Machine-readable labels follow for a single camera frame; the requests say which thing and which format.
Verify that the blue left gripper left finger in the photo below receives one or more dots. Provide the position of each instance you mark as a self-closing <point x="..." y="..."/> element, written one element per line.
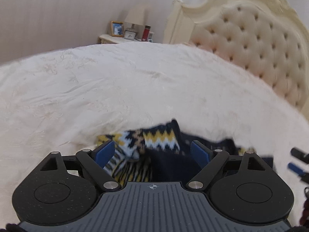
<point x="104" y="153"/>

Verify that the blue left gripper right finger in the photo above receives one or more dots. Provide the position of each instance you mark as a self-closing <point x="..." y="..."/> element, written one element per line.
<point x="201" y="154"/>

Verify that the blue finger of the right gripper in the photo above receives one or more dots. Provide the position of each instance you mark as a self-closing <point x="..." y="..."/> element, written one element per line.
<point x="303" y="175"/>

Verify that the navy yellow patterned knit sweater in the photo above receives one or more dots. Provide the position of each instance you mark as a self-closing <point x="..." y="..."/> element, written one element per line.
<point x="158" y="154"/>

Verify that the cream embroidered bedspread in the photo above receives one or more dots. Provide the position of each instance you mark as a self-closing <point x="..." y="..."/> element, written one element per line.
<point x="62" y="100"/>

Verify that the cream bedside table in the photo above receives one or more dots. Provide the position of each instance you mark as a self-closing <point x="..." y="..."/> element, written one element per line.
<point x="107" y="39"/>

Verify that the small desk clock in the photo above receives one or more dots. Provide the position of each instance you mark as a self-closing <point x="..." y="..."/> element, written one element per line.
<point x="130" y="35"/>

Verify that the red thermos bottle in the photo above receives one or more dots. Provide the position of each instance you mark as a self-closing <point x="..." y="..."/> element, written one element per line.
<point x="145" y="33"/>

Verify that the gold framed photo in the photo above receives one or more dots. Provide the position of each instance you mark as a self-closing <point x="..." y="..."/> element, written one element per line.
<point x="117" y="29"/>

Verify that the cream tufted headboard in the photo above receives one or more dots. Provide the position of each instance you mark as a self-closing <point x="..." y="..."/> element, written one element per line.
<point x="264" y="37"/>

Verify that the beige table lamp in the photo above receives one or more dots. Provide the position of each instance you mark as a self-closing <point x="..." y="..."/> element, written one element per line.
<point x="136" y="16"/>

